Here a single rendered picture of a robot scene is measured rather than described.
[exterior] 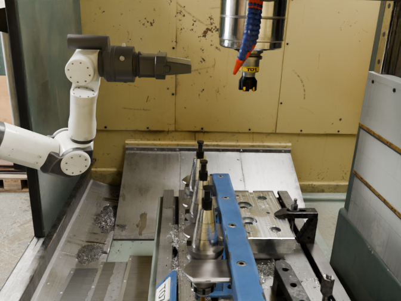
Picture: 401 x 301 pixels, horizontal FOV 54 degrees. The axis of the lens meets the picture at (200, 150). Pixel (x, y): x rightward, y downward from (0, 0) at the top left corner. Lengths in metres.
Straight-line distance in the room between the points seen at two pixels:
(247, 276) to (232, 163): 1.51
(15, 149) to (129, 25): 1.11
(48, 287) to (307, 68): 1.53
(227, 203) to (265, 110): 1.36
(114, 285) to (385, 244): 0.85
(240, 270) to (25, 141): 0.66
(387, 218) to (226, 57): 1.14
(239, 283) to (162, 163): 1.52
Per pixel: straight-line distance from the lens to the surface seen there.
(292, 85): 2.12
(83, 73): 0.98
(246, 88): 1.01
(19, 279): 1.37
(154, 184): 1.97
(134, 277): 1.40
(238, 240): 0.68
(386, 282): 1.36
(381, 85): 1.30
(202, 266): 0.64
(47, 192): 1.53
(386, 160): 1.27
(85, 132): 1.08
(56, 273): 1.58
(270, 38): 0.95
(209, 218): 0.63
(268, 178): 2.05
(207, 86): 2.05
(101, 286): 1.39
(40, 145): 1.09
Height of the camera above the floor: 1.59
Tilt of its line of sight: 20 degrees down
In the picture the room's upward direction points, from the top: 2 degrees clockwise
